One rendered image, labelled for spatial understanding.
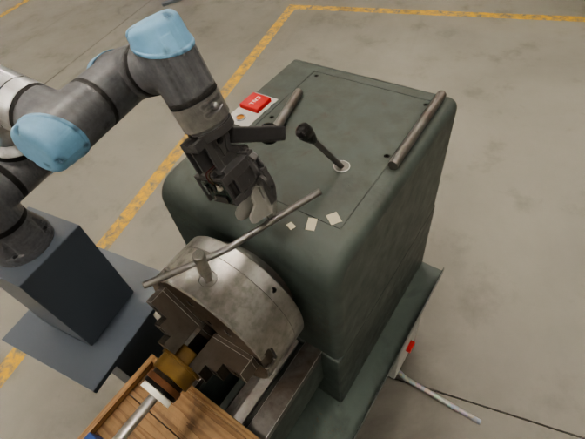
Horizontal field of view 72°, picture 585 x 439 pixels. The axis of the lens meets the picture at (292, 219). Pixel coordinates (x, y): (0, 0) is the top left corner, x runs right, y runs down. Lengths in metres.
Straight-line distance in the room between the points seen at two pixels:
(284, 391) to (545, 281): 1.64
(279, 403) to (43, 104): 0.77
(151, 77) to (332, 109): 0.56
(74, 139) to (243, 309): 0.39
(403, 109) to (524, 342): 1.41
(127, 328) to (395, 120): 0.98
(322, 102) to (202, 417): 0.81
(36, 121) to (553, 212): 2.50
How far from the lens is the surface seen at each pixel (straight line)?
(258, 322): 0.76
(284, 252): 0.77
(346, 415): 1.35
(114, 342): 1.38
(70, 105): 0.59
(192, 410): 1.06
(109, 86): 0.61
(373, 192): 0.82
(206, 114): 0.58
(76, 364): 1.41
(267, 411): 1.03
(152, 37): 0.56
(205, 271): 0.72
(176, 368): 0.84
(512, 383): 2.07
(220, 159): 0.61
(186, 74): 0.57
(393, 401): 1.93
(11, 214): 1.13
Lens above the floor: 1.85
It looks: 50 degrees down
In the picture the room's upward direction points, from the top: 10 degrees counter-clockwise
